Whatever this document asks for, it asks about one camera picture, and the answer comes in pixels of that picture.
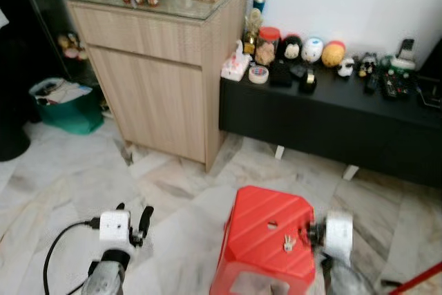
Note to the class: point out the small silver keys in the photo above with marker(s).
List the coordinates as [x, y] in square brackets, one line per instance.
[289, 243]

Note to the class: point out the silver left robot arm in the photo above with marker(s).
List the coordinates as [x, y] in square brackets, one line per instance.
[103, 278]

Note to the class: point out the red plastic stool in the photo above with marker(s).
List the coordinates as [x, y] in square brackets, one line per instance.
[266, 246]

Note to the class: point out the green bag with papers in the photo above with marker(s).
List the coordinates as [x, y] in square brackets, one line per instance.
[69, 115]

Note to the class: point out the black low sideboard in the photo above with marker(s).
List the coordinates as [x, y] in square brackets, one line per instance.
[331, 126]

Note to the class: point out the black round base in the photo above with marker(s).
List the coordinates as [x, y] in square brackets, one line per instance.
[10, 139]

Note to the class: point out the light wooden cabinet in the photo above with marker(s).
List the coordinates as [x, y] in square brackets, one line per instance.
[152, 81]

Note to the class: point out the black tape dispenser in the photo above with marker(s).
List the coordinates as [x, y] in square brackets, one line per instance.
[308, 82]

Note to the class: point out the black flat tray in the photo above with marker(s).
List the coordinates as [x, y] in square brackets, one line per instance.
[431, 93]

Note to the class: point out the slim black remote control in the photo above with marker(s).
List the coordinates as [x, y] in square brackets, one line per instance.
[371, 84]

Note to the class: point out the black pouch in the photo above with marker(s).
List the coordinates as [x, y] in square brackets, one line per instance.
[280, 74]

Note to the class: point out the wide black remote control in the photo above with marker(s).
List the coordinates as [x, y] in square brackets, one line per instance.
[397, 86]

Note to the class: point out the small toy doll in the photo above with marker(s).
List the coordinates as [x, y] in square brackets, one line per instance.
[71, 45]

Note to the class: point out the small white panda plush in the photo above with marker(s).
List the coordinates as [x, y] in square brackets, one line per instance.
[346, 67]

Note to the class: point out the white tape roll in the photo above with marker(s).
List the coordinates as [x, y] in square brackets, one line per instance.
[258, 74]

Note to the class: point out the black television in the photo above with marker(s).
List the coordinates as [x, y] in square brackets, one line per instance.
[434, 60]

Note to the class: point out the white pink tissue box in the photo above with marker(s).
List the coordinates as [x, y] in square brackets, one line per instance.
[235, 67]

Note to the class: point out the black white toy figure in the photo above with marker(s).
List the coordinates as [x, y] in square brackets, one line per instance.
[368, 64]

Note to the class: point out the yellow bear plush toy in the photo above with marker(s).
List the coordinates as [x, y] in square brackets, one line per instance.
[333, 54]

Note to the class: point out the white duck plush toy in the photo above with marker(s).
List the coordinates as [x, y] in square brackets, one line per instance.
[312, 50]

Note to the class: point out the black mouse plush toy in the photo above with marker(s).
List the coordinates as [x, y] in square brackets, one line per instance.
[291, 48]

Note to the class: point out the clear jar red lid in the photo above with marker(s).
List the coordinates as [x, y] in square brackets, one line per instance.
[266, 46]

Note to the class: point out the dark glass display cabinet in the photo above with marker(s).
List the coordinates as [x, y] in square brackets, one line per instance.
[41, 25]

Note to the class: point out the small gold trophy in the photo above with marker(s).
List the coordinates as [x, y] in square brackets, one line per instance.
[253, 29]

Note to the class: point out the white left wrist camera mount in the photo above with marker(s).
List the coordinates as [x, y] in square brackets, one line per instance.
[114, 226]

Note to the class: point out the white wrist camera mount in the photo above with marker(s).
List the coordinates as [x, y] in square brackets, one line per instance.
[339, 234]
[114, 226]

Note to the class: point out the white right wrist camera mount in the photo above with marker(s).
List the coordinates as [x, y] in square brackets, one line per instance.
[339, 234]

